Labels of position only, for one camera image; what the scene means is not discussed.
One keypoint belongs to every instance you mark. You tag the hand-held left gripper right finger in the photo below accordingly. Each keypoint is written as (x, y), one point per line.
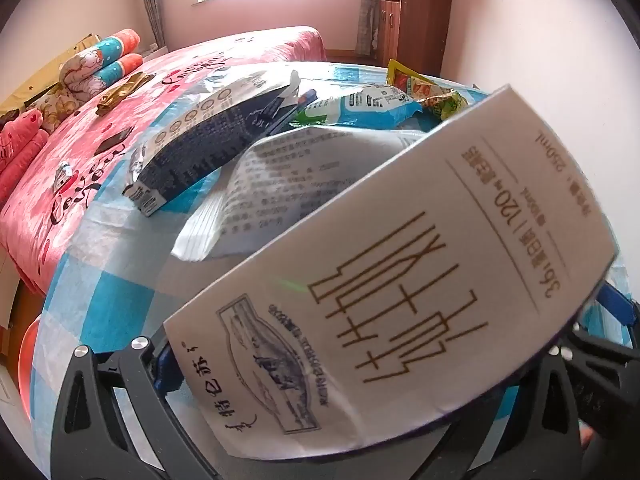
(617, 307)

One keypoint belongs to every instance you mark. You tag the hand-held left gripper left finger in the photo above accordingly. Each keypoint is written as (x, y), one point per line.
(167, 375)

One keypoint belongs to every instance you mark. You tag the yellow snack packet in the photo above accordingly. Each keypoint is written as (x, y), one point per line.
(405, 77)

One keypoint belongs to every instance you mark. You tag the blue white milk carton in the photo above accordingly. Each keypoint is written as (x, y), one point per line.
(200, 160)

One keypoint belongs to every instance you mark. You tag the small white bottle on bed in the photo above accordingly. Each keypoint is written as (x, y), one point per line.
(64, 177)

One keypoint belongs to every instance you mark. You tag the white printed paper packet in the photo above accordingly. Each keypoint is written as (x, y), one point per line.
(280, 175)

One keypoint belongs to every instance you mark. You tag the black phone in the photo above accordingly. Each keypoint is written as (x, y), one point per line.
(114, 141)

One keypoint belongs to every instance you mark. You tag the folded pink blanket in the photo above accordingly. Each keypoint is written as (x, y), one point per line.
(20, 155)

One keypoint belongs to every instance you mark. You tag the gold cloth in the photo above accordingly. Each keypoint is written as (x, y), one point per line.
(122, 92)

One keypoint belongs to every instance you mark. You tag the beige floral pillow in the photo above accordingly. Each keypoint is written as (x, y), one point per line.
(55, 107)

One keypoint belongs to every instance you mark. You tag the pink printed bed blanket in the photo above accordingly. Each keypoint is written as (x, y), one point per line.
(150, 85)

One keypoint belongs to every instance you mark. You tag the folded teal orange quilt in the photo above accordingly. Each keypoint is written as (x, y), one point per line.
(100, 65)

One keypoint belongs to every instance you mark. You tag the white blue green wrapper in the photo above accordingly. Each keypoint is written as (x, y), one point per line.
(365, 102)

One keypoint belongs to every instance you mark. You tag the yellow headboard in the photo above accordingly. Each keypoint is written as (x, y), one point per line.
(30, 75)

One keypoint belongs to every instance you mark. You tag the wooden cabinet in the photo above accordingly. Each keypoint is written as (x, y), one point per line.
(415, 20)

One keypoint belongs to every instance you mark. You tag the grey checked curtain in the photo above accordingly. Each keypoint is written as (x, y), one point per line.
(152, 0)
(369, 10)

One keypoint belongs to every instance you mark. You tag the bed frame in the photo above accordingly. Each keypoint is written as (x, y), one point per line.
(10, 290)

